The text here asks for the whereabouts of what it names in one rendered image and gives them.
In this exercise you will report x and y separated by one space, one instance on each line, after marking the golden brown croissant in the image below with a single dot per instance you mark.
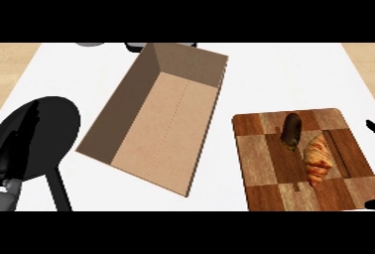
318 160

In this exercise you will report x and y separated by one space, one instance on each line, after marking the grey round object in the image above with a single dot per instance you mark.
90 44

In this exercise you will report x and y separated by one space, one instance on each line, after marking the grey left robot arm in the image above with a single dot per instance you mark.
6 200

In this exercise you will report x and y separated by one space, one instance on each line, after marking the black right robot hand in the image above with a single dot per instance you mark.
371 126

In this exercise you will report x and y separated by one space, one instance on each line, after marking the dark purple eggplant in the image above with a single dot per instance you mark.
291 130

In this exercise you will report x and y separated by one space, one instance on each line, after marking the checkered wooden cutting board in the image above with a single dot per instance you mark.
263 158

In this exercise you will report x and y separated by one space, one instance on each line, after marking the brown cardboard box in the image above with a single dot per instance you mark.
166 129

